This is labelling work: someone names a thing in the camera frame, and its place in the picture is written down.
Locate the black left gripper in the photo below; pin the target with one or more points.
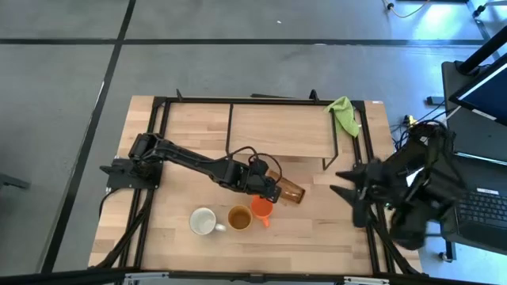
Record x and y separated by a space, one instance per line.
255 182

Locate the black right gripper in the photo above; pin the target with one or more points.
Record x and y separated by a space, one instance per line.
378 182

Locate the amber faceted glass tumbler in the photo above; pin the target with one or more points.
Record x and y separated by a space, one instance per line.
291 191

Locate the small orange mug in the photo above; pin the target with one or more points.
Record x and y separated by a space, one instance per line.
261 207

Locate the brown mug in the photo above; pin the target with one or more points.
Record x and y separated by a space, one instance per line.
239 218

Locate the white mug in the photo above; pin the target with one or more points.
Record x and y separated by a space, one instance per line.
203 221

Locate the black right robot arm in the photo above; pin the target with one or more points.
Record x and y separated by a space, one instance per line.
424 174

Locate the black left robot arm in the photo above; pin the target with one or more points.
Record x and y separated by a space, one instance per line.
190 160

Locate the wooden shelf with black legs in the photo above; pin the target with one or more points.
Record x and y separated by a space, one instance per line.
277 130

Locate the green cloth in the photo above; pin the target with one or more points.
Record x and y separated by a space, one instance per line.
345 115

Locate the black laptop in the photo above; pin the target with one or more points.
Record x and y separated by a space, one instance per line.
481 210

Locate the black side desk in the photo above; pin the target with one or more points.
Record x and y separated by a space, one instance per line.
455 99

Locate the black computer monitor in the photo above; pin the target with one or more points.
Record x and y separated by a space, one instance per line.
485 95

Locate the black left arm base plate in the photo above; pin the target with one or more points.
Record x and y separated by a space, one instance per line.
119 180

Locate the black camera rig bar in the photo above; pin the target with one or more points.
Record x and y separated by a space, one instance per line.
79 277

